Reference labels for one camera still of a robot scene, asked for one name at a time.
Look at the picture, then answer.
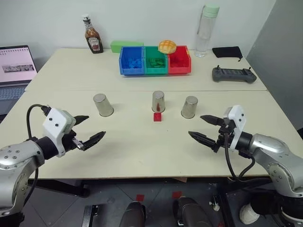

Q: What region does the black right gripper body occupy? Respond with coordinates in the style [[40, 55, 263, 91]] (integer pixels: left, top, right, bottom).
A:
[[213, 117, 236, 154]]

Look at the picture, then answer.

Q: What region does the pile of blue bricks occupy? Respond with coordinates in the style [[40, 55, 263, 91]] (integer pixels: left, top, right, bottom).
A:
[[127, 57, 143, 69]]

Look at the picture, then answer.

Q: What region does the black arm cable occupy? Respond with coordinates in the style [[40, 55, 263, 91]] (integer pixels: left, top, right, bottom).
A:
[[223, 132, 257, 182], [23, 104, 52, 204]]

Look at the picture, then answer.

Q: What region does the brown sauce bottle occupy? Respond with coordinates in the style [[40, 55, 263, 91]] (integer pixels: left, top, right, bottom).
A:
[[82, 15, 104, 54]]

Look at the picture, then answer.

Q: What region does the green plastic bin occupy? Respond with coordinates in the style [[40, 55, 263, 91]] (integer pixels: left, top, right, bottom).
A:
[[143, 46, 169, 75]]

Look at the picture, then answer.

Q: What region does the black table frame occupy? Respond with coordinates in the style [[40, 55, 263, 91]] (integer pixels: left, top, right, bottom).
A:
[[27, 177, 273, 199]]

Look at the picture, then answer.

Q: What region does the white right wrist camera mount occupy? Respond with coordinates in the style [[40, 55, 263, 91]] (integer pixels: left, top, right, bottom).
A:
[[223, 105, 247, 151]]

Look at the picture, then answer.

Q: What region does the grey handheld controller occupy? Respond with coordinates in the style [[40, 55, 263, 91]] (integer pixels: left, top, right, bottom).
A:
[[211, 66, 258, 84]]

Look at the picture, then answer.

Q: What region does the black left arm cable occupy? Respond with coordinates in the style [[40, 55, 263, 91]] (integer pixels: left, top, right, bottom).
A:
[[23, 104, 52, 204]]

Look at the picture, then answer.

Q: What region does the black metal floor stand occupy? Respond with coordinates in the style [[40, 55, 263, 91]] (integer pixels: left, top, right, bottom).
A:
[[82, 204, 100, 227]]

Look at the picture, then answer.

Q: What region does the steel cup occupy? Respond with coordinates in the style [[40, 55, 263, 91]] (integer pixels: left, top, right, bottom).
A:
[[151, 90, 167, 113], [92, 93, 115, 117], [180, 95, 199, 119]]

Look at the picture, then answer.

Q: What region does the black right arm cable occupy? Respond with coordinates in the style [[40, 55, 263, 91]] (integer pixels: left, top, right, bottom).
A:
[[223, 132, 257, 182]]

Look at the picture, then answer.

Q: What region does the open laptop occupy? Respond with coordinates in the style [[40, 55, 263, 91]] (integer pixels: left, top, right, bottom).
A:
[[0, 45, 39, 117]]

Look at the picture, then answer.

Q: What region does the blue plastic bin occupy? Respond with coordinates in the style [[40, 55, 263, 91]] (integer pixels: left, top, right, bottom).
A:
[[118, 45, 146, 76]]

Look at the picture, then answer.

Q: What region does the green rectangular box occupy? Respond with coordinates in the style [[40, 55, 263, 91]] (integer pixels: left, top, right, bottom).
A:
[[110, 40, 144, 54]]

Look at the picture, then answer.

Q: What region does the clear bottle with green cap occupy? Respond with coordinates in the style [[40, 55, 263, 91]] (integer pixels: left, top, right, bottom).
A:
[[194, 3, 221, 58]]

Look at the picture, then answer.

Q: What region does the red plastic bin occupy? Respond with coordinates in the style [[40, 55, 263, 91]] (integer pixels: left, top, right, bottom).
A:
[[167, 45, 192, 75]]

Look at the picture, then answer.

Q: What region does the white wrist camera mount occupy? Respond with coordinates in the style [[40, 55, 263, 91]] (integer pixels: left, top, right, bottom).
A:
[[223, 105, 247, 151], [42, 108, 77, 158]]

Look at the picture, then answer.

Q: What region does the white shoe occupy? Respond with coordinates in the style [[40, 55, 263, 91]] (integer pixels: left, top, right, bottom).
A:
[[239, 202, 261, 225]]

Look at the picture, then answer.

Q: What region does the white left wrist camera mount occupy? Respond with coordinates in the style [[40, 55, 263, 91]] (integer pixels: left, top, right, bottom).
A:
[[42, 108, 77, 158]]

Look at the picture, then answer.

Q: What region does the dark rounded shape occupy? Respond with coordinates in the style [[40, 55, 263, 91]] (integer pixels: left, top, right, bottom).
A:
[[119, 201, 147, 227], [173, 196, 212, 227]]

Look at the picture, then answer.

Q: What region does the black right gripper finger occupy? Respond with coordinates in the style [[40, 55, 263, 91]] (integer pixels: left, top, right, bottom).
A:
[[200, 114, 224, 126], [187, 131, 217, 148]]

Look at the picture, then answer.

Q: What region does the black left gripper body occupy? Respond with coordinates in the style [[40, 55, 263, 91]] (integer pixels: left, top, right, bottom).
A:
[[61, 130, 85, 152]]

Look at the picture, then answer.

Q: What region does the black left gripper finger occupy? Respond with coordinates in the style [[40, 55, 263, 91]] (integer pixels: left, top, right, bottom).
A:
[[81, 131, 107, 151], [73, 115, 90, 127]]

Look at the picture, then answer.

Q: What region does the yellow melon bun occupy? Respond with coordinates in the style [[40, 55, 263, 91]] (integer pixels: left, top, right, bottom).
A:
[[158, 39, 178, 55]]

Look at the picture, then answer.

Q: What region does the black fabric pouch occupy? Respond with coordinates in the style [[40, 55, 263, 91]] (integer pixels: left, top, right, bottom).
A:
[[212, 46, 243, 62]]

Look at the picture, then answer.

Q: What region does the pile of green bricks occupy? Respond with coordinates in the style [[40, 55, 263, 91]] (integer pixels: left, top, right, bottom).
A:
[[147, 57, 166, 68]]

